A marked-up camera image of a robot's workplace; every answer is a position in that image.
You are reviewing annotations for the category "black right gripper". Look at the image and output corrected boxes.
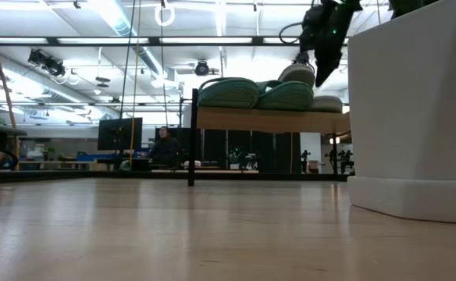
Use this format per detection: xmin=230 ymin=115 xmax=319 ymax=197
xmin=313 ymin=9 xmax=356 ymax=88

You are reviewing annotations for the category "grey rubber slide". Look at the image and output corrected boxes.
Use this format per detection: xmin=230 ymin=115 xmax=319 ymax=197
xmin=277 ymin=63 xmax=316 ymax=88
xmin=312 ymin=95 xmax=344 ymax=115

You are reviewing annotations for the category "green rubber slide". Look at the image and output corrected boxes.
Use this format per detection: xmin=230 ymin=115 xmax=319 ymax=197
xmin=197 ymin=76 xmax=261 ymax=110
xmin=255 ymin=80 xmax=315 ymax=112

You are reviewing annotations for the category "wooden shelf with black legs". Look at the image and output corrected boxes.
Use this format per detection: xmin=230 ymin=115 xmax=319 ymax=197
xmin=187 ymin=87 xmax=351 ymax=187

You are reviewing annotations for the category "black ceiling spotlight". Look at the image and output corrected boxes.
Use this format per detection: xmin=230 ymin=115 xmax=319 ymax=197
xmin=194 ymin=59 xmax=211 ymax=77
xmin=27 ymin=48 xmax=66 ymax=78
xmin=292 ymin=50 xmax=312 ymax=66

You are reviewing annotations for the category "white plant pot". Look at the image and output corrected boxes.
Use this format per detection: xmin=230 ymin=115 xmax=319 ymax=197
xmin=347 ymin=0 xmax=456 ymax=226

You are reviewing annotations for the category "black partition panel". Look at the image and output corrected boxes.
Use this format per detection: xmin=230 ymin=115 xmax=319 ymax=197
xmin=202 ymin=130 xmax=301 ymax=174

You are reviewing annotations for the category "long light bar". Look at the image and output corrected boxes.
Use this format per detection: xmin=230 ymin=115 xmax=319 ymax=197
xmin=0 ymin=36 xmax=349 ymax=48

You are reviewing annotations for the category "person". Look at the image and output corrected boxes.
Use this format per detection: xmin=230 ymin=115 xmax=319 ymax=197
xmin=145 ymin=126 xmax=183 ymax=168

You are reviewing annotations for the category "black desk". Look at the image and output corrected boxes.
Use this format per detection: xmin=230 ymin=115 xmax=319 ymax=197
xmin=0 ymin=123 xmax=28 ymax=137

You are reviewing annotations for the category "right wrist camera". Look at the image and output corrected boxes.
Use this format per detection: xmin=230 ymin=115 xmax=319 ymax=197
xmin=300 ymin=3 xmax=326 ymax=54

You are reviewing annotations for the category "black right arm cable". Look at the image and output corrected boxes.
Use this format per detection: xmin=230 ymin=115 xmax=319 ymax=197
xmin=278 ymin=21 xmax=304 ymax=45

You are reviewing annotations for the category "black aluminium rig frame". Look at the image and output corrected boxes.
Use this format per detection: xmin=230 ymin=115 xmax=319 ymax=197
xmin=0 ymin=169 xmax=348 ymax=183

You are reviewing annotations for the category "white cable loop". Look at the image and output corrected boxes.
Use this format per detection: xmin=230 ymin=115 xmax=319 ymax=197
xmin=154 ymin=3 xmax=176 ymax=27

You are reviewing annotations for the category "hanging yellow cable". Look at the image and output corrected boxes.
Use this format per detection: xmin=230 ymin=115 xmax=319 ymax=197
xmin=129 ymin=0 xmax=141 ymax=161

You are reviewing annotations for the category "hanging black cable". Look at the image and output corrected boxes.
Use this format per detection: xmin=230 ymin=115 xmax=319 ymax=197
xmin=118 ymin=0 xmax=136 ymax=119

